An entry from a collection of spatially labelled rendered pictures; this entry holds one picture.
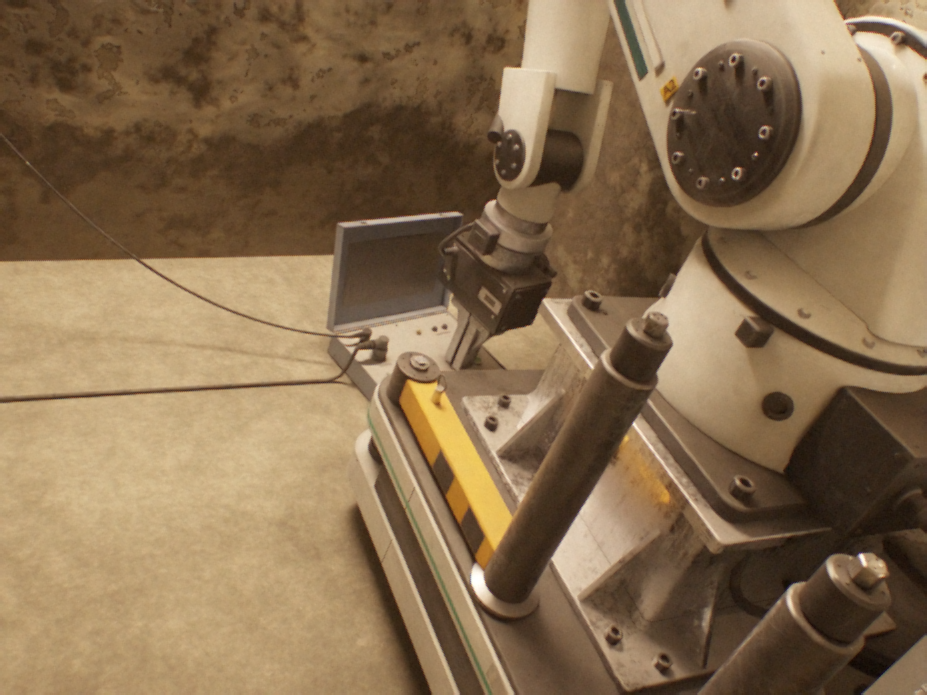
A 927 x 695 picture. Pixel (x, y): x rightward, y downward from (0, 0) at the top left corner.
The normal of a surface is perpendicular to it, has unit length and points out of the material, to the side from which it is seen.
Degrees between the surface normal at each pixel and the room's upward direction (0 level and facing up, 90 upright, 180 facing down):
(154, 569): 0
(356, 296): 75
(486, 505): 0
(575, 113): 90
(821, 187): 94
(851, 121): 58
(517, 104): 90
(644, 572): 90
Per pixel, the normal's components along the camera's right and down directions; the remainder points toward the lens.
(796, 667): -0.45, 0.39
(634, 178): -0.81, 0.08
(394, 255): 0.67, 0.40
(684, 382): -0.61, -0.15
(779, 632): -0.91, -0.08
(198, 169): 0.50, 0.64
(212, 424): 0.32, -0.76
